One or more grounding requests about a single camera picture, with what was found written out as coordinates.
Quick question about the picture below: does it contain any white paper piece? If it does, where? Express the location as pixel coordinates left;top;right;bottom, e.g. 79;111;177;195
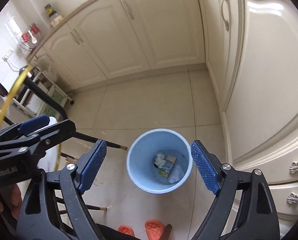
168;165;185;183

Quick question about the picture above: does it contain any crumpled white tissue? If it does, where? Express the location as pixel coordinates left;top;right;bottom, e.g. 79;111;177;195
153;152;167;168

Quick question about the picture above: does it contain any person's left hand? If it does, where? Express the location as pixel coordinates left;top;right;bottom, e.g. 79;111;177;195
0;183;23;220

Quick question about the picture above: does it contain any brown wooden stick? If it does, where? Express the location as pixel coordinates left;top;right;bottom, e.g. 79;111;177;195
161;224;173;240

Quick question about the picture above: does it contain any cream tall cabinet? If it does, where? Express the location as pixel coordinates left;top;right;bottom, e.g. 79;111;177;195
194;0;298;230

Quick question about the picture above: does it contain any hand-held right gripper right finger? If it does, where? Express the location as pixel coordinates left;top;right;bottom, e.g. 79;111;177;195
190;139;280;240

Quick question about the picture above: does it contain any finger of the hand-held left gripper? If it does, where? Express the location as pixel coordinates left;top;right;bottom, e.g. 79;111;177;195
0;114;51;147
0;119;77;161

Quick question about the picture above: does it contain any orange slipper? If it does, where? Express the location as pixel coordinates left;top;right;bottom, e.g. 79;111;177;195
145;219;165;240
118;225;135;237

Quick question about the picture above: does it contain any small drink carton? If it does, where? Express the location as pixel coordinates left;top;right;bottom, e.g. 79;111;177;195
159;154;177;177

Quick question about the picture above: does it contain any wire rack with red bowls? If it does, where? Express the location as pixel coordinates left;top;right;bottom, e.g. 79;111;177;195
20;24;43;51

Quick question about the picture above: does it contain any light blue trash bin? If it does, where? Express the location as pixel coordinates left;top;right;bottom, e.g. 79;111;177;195
126;128;193;193

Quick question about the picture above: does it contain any white lidded container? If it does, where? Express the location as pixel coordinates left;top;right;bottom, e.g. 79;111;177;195
50;15;64;27

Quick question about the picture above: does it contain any long curved cabinet handle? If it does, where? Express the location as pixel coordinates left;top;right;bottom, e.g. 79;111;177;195
220;0;231;32

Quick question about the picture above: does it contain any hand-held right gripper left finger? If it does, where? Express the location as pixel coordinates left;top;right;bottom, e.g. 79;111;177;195
16;139;107;240

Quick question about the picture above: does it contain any white rolling rack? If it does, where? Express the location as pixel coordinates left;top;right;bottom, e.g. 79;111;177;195
14;67;75;116

